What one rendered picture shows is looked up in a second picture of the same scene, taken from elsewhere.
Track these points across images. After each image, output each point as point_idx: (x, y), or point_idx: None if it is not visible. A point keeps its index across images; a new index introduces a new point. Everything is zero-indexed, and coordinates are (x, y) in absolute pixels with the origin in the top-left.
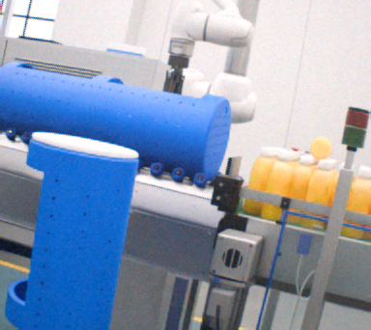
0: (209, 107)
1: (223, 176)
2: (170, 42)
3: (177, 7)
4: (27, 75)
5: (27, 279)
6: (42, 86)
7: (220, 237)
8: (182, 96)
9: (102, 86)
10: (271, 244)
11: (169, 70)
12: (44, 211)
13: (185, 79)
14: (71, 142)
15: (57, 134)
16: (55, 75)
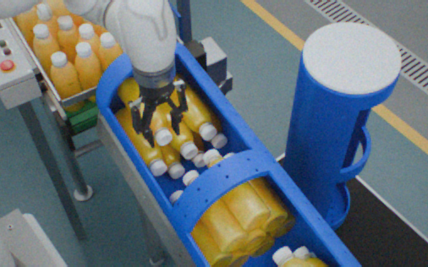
0: (180, 46)
1: (200, 49)
2: (173, 66)
3: (169, 18)
4: (356, 264)
5: (346, 169)
6: (333, 231)
7: (227, 55)
8: (193, 68)
9: (261, 149)
10: None
11: (183, 82)
12: None
13: None
14: (371, 46)
15: (366, 84)
16: (315, 220)
